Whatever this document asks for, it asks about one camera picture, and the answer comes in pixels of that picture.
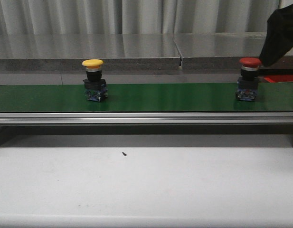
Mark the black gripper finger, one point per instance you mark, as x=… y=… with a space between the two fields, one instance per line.
x=279 y=36

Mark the red plastic tray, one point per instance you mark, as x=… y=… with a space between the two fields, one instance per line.
x=279 y=78

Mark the red mushroom push button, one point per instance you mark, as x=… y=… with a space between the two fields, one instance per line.
x=247 y=83

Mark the green conveyor belt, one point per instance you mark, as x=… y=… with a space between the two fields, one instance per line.
x=185 y=108

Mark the grey stone counter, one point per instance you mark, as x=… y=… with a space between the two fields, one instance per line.
x=128 y=59

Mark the yellow mushroom push button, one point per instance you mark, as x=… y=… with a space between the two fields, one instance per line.
x=95 y=86

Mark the white curtain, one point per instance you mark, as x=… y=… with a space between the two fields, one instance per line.
x=39 y=17

